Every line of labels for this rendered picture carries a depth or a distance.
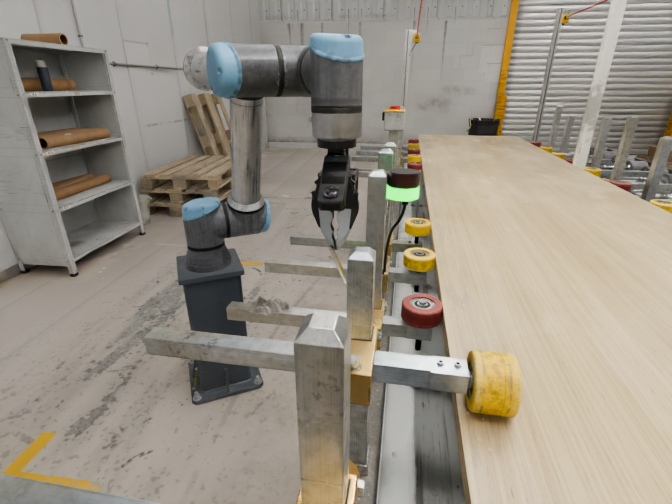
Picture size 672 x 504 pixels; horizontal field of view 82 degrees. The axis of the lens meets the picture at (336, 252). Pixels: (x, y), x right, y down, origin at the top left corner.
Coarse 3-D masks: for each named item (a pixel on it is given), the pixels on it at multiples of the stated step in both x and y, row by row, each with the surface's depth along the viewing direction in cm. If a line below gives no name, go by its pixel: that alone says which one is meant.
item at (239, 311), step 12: (228, 312) 84; (240, 312) 84; (288, 312) 82; (300, 312) 82; (312, 312) 82; (324, 312) 82; (336, 312) 82; (276, 324) 83; (288, 324) 83; (300, 324) 82; (384, 324) 78; (396, 324) 78; (396, 336) 79; (408, 336) 78; (420, 336) 78
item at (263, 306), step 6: (258, 300) 84; (264, 300) 84; (270, 300) 83; (276, 300) 85; (258, 306) 82; (264, 306) 83; (270, 306) 82; (276, 306) 82; (282, 306) 83; (288, 306) 83; (252, 312) 81; (258, 312) 81; (264, 312) 81; (270, 312) 82; (276, 312) 82
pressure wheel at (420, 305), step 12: (408, 300) 78; (420, 300) 77; (432, 300) 78; (408, 312) 75; (420, 312) 74; (432, 312) 74; (408, 324) 76; (420, 324) 74; (432, 324) 74; (420, 348) 81
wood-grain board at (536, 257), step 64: (448, 192) 157; (512, 192) 157; (576, 192) 157; (448, 256) 99; (512, 256) 99; (576, 256) 99; (640, 256) 99; (448, 320) 72; (512, 320) 72; (576, 320) 72; (640, 320) 72; (576, 384) 57; (640, 384) 57; (512, 448) 47; (576, 448) 47; (640, 448) 47
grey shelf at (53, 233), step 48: (0, 48) 227; (48, 48) 286; (96, 48) 296; (0, 96) 239; (48, 96) 257; (96, 96) 321; (0, 144) 252; (96, 144) 302; (0, 192) 266; (48, 192) 261; (96, 192) 307; (48, 240) 277; (96, 240) 316
